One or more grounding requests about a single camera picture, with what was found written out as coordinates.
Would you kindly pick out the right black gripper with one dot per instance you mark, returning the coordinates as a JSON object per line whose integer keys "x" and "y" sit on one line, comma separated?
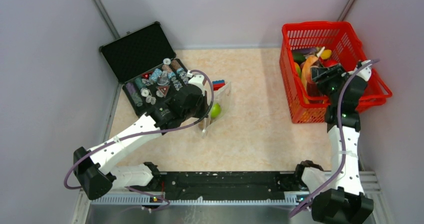
{"x": 324, "y": 75}

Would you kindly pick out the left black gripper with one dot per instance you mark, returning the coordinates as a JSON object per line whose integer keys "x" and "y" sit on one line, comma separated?
{"x": 203, "y": 99}

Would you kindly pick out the green toy apple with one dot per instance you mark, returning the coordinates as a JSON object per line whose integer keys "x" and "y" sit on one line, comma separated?
{"x": 215, "y": 110}

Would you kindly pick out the clear zip top bag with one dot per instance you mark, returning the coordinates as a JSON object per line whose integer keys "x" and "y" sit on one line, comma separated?
{"x": 222, "y": 100}

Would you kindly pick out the dark green toy vegetable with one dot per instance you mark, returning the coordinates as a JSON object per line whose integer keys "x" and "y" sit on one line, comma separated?
{"x": 298, "y": 57}

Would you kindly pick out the purple toy eggplant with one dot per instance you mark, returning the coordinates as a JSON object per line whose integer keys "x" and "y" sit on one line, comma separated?
{"x": 306, "y": 51}

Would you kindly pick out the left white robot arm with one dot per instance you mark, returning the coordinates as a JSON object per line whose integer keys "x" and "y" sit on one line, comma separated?
{"x": 96, "y": 168}

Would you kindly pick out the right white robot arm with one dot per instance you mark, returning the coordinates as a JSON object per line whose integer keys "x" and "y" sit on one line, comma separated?
{"x": 339, "y": 199}

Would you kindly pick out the red toy tomato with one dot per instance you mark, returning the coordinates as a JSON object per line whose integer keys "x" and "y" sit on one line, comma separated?
{"x": 329, "y": 63}

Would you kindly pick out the toy ham slice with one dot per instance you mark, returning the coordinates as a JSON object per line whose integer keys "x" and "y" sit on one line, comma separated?
{"x": 306, "y": 77}

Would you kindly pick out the yellow toy pepper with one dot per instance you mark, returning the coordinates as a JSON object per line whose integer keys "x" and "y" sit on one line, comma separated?
{"x": 326, "y": 54}

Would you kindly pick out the red blue toy brick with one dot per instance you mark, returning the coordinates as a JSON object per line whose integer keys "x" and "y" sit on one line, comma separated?
{"x": 218, "y": 84}

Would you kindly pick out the red plastic basket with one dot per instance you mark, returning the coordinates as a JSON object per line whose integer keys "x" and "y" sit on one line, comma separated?
{"x": 346, "y": 47}

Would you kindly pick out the black poker chip case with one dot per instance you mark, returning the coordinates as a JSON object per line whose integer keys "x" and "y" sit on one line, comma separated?
{"x": 135, "y": 56}

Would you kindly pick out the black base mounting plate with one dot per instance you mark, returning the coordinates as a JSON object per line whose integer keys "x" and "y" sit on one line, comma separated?
{"x": 224, "y": 186}

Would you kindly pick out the aluminium frame rail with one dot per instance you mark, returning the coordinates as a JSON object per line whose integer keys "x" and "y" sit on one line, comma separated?
{"x": 127, "y": 197}

